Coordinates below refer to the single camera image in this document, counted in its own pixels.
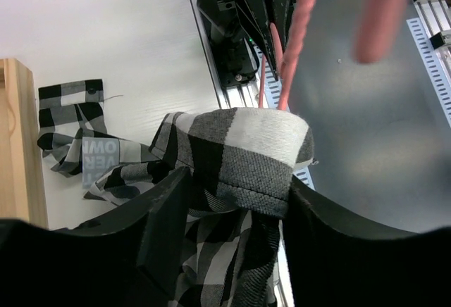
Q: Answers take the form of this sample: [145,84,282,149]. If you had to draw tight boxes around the wooden clothes rack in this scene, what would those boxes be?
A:
[1,58,48,228]

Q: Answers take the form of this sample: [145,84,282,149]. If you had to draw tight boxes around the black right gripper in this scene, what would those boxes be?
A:
[197,0,296,87]

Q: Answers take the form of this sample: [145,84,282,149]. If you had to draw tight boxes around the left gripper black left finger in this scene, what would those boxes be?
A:
[1,168,190,306]

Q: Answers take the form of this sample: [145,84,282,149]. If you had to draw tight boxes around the aluminium mounting rail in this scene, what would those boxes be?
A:
[181,0,314,307]

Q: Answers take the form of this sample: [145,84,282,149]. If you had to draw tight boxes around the black white checkered shirt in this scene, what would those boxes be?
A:
[37,78,320,307]

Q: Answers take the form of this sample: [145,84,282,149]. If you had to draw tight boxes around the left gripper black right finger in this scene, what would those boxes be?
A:
[283,178,450,306]

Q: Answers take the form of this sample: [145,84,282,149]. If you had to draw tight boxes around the pink wire hanger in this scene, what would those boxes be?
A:
[270,0,407,111]

